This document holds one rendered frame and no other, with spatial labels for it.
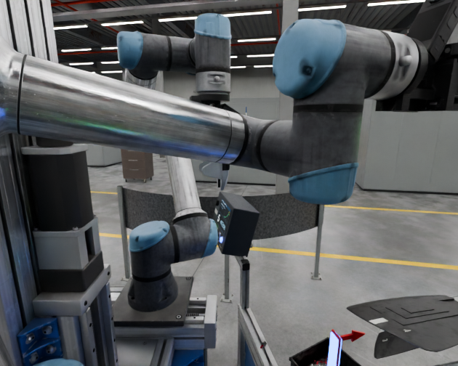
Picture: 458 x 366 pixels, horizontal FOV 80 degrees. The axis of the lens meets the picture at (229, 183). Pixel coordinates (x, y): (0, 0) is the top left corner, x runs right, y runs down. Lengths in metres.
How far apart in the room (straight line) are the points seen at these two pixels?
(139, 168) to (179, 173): 6.27
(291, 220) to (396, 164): 4.63
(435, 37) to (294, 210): 2.21
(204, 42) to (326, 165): 0.40
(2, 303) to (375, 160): 6.60
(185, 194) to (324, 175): 0.64
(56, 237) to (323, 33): 0.54
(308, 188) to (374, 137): 6.41
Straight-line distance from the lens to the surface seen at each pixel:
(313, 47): 0.29
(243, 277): 1.09
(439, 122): 7.12
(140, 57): 0.67
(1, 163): 0.57
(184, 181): 0.92
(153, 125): 0.32
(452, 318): 0.76
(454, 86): 0.46
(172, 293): 0.91
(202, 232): 0.86
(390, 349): 1.00
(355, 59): 0.32
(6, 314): 0.62
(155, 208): 2.51
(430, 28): 0.46
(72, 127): 0.31
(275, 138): 0.35
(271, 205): 2.40
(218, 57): 0.61
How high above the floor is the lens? 1.58
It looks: 13 degrees down
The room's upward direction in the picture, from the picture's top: straight up
